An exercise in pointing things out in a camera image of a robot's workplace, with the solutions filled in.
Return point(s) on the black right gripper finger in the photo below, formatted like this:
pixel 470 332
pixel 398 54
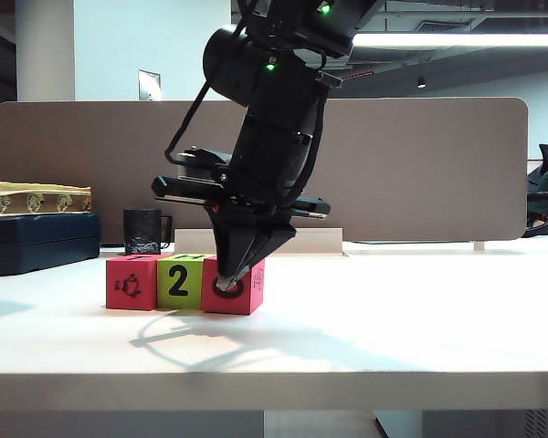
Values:
pixel 267 248
pixel 233 246

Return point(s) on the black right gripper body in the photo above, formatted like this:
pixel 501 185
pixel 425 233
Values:
pixel 242 210

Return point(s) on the pink foam block with 0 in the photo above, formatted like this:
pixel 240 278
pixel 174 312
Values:
pixel 251 296

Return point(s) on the green foam block with 2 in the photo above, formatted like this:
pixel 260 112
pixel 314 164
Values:
pixel 178 283

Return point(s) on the pink foam block with Y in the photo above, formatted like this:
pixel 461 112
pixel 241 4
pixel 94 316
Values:
pixel 130 283

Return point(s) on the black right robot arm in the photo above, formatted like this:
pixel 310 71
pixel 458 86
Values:
pixel 274 114

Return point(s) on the black mug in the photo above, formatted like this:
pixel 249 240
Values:
pixel 141 232

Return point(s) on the brown desk divider panel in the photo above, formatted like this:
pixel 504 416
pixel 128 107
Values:
pixel 415 173

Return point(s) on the dark blue case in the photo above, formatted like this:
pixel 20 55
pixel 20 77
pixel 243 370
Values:
pixel 41 242

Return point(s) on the yellow patterned box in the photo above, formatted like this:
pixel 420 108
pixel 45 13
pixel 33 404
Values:
pixel 36 201

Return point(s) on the black ceiling spotlight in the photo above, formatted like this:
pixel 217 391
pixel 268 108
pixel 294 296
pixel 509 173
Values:
pixel 420 84

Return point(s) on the black headphones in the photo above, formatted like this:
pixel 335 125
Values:
pixel 541 228

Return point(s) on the white ceiling light strip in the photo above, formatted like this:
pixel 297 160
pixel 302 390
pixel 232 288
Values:
pixel 461 40

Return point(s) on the dark perforated cabinet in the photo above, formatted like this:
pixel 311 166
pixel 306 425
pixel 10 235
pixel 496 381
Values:
pixel 493 424

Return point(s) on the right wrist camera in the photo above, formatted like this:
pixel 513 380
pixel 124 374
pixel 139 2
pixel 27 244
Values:
pixel 201 164

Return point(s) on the grey wall plate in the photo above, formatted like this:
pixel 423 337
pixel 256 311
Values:
pixel 149 86

